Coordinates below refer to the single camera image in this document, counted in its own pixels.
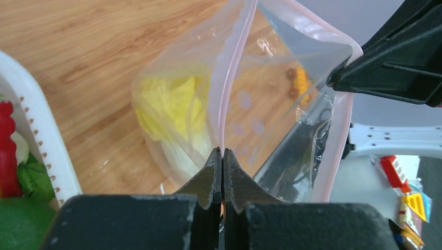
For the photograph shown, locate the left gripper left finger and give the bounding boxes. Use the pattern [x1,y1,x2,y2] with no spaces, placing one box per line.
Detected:
[41,148,222,249]

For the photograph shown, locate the red chili pepper toy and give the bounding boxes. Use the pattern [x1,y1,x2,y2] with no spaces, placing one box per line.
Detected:
[1,101,23,199]

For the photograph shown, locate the colourful toy clutter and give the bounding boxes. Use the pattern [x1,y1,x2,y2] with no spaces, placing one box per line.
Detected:
[379,155,432,249]

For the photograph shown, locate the white plastic basket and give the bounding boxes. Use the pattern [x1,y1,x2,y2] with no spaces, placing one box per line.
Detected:
[1,52,82,207]

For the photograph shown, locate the yellow red toy car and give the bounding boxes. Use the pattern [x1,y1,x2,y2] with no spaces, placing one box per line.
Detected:
[286,65,310,100]

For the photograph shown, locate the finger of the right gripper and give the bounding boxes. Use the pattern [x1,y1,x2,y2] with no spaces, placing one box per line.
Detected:
[327,1,441,107]

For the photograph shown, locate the yellow napa cabbage toy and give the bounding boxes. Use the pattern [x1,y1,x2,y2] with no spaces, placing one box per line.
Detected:
[133,76,213,181]

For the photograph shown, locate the green lime toy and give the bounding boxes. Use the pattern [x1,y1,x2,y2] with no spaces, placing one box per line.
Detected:
[1,197,56,249]

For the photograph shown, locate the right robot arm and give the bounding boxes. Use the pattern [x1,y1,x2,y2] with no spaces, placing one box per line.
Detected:
[327,1,441,158]

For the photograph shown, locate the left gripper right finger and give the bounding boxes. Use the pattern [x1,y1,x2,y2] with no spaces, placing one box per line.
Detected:
[224,149,397,249]

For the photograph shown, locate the clear zip top bag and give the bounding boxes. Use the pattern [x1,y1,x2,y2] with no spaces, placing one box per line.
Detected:
[132,1,363,203]

